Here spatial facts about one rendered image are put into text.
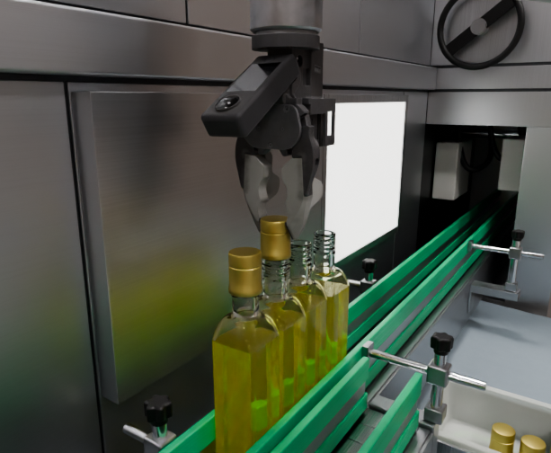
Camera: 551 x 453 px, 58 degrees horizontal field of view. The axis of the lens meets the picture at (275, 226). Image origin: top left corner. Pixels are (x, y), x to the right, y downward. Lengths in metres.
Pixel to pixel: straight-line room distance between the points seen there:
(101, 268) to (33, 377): 0.12
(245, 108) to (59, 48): 0.18
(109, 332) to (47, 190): 0.16
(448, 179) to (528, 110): 0.33
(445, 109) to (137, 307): 1.13
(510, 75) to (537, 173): 0.27
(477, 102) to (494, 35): 0.17
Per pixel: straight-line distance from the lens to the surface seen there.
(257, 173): 0.54
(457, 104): 1.50
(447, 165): 1.64
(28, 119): 0.51
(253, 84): 0.49
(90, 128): 0.52
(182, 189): 0.60
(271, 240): 0.54
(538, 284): 1.54
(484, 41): 1.49
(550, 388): 1.18
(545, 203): 1.48
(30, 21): 0.50
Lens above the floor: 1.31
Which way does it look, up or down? 15 degrees down
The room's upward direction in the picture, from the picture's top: straight up
